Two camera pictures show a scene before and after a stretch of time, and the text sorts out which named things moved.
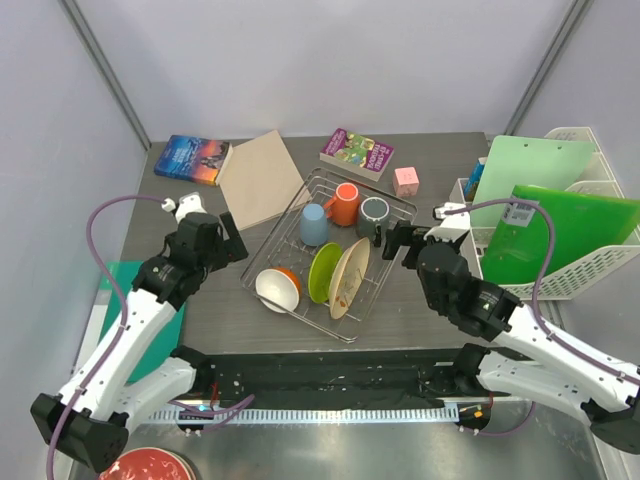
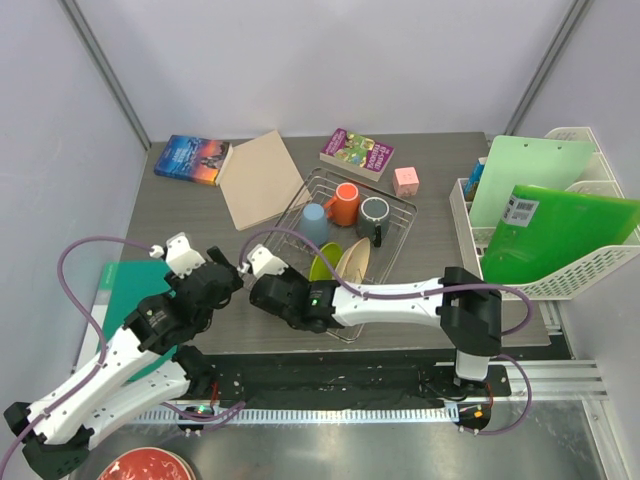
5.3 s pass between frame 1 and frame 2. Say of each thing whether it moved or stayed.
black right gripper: moved
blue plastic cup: stayed
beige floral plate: stayed
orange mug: stayed
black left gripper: moved
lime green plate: stayed
